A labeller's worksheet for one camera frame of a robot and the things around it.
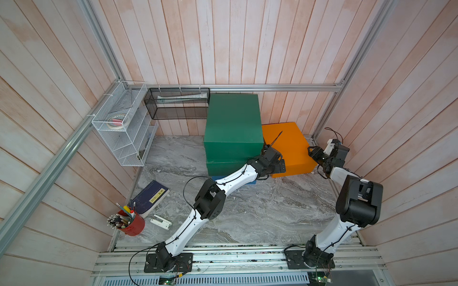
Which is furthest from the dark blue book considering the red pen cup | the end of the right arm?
the end of the right arm

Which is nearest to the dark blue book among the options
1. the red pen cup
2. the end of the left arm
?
the red pen cup

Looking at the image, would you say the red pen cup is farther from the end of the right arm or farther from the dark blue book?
the end of the right arm

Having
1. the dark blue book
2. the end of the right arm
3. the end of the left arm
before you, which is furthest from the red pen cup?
the end of the right arm

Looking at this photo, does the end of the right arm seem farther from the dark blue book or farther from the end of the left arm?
the dark blue book

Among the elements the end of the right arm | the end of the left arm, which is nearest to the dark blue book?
the end of the left arm

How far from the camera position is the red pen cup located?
2.27 ft

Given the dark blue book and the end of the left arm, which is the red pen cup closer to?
the dark blue book

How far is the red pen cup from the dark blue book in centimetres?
4

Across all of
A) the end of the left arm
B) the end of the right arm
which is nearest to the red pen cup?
the end of the left arm

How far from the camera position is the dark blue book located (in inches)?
34.4

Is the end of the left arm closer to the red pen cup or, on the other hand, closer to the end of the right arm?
the end of the right arm
